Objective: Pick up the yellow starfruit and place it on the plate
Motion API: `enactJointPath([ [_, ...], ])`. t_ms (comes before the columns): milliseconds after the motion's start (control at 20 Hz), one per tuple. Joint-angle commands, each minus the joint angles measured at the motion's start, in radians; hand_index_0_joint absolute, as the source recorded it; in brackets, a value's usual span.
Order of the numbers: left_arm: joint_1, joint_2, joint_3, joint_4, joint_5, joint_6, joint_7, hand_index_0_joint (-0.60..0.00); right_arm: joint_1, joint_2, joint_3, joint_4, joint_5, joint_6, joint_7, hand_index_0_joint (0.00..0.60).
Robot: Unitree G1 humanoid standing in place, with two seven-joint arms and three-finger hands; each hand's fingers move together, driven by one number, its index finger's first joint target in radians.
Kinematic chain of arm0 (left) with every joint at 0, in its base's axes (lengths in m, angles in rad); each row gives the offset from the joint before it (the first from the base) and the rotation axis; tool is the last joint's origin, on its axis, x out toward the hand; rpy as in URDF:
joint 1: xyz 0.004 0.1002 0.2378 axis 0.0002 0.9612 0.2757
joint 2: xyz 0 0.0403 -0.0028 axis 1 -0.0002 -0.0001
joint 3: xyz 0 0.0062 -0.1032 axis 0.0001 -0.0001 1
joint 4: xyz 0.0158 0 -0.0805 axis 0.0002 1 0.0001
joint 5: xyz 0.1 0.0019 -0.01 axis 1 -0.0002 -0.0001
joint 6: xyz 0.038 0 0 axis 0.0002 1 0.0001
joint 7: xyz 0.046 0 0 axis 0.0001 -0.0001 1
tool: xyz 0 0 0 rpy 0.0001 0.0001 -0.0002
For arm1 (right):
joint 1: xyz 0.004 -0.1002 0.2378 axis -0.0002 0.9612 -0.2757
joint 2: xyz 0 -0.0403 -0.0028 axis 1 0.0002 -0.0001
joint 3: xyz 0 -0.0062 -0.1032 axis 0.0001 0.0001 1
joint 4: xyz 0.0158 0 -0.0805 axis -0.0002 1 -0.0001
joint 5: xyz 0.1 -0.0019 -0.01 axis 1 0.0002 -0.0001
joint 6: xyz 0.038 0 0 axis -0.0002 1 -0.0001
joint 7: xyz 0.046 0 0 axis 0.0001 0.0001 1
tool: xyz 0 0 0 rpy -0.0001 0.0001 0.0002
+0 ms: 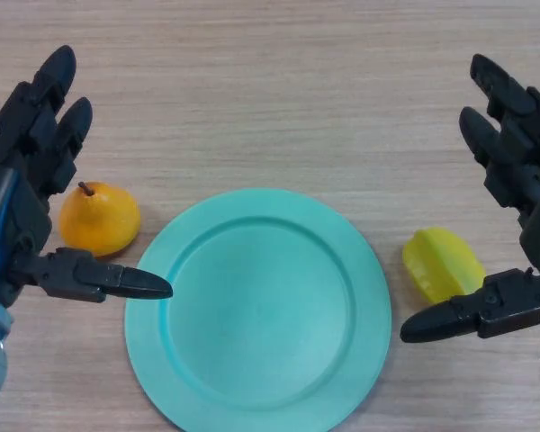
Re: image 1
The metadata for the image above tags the orange pear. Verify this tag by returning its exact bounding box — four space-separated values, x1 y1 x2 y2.
58 181 141 258

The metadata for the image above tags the yellow starfruit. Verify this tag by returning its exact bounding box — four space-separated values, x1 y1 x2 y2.
401 227 487 304

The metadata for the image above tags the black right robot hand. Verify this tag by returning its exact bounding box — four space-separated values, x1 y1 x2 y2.
400 53 540 346

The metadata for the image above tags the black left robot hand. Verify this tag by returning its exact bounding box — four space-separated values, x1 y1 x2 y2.
0 44 175 311

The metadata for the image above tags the green round plate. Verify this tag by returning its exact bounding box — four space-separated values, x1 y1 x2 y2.
124 187 392 432

